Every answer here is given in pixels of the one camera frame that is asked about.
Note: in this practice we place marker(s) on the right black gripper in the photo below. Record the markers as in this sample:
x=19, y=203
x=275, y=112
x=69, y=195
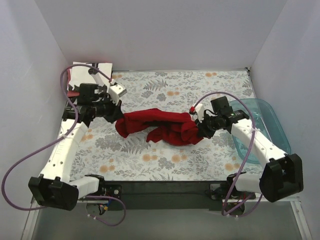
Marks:
x=204, y=126

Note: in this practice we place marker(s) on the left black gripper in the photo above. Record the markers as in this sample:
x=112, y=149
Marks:
x=114, y=110

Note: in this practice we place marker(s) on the red t shirt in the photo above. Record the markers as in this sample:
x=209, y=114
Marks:
x=176, y=129
x=70, y=93

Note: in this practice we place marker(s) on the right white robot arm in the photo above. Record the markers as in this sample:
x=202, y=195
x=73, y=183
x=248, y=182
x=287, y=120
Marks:
x=282, y=174

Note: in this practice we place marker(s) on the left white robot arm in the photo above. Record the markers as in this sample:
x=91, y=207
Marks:
x=54, y=187

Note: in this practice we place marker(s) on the red folded t shirt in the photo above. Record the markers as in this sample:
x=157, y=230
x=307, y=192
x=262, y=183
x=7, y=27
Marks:
x=70, y=93

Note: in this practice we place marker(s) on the white printed folded t shirt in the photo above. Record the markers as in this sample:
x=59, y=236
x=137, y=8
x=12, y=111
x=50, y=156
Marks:
x=85, y=75

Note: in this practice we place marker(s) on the floral patterned table mat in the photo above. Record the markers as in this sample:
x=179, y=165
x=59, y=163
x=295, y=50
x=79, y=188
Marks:
x=104, y=152

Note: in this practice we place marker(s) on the teal plastic bin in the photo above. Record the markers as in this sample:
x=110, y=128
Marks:
x=266, y=120

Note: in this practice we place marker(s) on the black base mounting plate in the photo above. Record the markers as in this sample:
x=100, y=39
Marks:
x=167, y=195

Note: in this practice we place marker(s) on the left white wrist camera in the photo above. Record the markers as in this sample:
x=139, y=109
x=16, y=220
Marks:
x=116, y=91

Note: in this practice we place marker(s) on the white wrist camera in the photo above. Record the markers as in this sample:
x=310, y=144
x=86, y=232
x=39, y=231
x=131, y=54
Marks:
x=197, y=112
x=116, y=91

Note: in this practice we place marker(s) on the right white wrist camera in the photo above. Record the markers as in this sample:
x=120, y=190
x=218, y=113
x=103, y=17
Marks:
x=197, y=112

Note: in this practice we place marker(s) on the aluminium frame rail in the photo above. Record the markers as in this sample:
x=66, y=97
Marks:
x=31, y=220

